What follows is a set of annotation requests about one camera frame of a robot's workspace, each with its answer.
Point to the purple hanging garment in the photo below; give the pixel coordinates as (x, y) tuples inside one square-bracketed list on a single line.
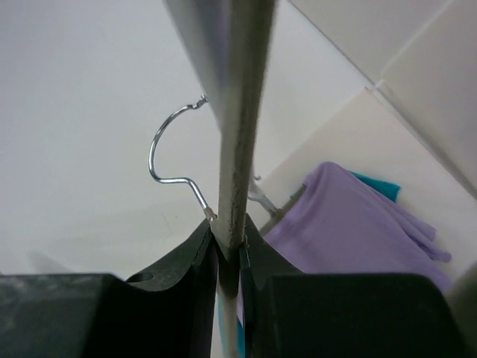
[(341, 225)]

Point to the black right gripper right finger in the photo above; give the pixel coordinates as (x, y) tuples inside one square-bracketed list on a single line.
[(287, 313)]

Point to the grey clothes hanger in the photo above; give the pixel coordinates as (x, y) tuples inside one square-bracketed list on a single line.
[(250, 31)]

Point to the silver horizontal rack rail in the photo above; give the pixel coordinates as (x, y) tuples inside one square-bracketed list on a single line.
[(204, 28)]

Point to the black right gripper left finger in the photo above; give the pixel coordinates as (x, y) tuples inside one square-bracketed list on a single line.
[(165, 310)]

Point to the grey hanger with purple garment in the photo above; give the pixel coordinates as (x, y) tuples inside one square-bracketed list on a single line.
[(276, 214)]

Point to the teal hanging garment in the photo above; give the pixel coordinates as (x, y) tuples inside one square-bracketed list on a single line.
[(387, 189)]

